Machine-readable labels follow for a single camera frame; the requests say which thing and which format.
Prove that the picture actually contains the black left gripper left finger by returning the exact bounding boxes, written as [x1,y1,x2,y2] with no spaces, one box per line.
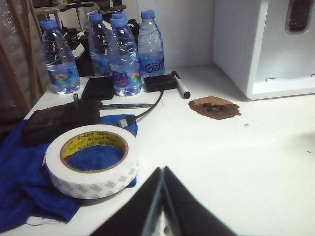
[91,168,164,236]

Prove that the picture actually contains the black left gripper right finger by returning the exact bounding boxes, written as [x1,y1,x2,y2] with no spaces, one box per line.
[162,166,239,236]

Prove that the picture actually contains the white water dispenser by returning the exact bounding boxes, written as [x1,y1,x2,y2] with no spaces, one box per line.
[213,0,315,100]

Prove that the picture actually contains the dark dispenser tap lever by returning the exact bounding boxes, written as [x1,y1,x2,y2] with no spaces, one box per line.
[284,0,312,34]

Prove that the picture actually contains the white double-sided tape roll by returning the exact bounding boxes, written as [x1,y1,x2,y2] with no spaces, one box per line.
[44,124,140,200]

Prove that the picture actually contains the thin metal tweezers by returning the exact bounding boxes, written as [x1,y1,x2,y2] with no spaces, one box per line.
[98,102,155,110]

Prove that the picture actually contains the brown patch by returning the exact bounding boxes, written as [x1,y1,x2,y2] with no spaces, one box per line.
[188,96,242,120]

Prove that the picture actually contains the large dark rectangular block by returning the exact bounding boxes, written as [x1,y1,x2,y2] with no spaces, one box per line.
[21,94,103,148]

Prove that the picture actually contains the blue cloth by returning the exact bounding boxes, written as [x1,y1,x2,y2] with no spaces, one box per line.
[0,114,139,224]

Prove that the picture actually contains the small black square box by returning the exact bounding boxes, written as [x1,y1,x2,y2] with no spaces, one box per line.
[82,76,116,100]

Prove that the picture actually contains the black marker pen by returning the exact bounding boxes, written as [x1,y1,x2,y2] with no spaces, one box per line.
[171,70,191,99]

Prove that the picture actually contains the black and white sneaker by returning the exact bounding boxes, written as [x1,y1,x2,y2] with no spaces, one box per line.
[60,26,86,58]

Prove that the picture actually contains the black USB hub with cable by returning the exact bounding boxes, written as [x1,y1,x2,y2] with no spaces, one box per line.
[117,75,178,128]

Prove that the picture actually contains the plastic-wrapped wooden frame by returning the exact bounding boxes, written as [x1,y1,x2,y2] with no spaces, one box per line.
[0,0,50,118]

